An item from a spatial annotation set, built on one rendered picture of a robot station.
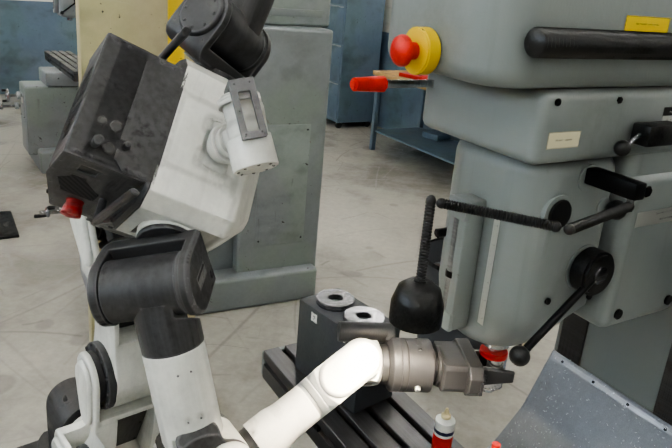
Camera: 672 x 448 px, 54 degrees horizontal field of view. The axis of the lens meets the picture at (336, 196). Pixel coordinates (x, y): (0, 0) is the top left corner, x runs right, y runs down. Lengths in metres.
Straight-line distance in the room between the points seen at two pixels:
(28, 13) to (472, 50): 9.12
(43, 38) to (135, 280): 8.94
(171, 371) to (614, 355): 0.91
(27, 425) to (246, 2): 2.34
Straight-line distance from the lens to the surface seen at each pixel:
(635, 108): 1.01
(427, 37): 0.85
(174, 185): 0.98
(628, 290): 1.16
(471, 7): 0.83
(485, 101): 0.94
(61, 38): 9.86
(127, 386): 1.47
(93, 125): 0.97
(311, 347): 1.60
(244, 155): 0.93
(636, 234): 1.12
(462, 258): 1.00
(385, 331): 1.14
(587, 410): 1.55
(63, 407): 1.92
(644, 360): 1.47
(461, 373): 1.14
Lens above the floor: 1.84
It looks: 18 degrees down
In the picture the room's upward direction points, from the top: 5 degrees clockwise
